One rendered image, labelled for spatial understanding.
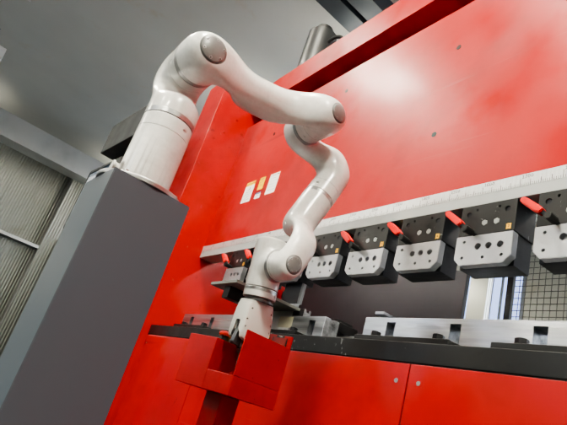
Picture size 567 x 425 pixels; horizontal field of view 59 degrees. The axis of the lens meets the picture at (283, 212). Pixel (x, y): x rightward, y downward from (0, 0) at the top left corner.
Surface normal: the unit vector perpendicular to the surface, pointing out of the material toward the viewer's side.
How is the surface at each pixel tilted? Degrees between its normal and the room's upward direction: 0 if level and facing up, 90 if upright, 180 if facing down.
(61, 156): 90
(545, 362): 90
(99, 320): 90
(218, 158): 90
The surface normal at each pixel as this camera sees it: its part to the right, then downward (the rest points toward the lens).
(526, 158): -0.77, -0.43
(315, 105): -0.07, -0.27
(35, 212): 0.62, -0.13
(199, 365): -0.62, -0.46
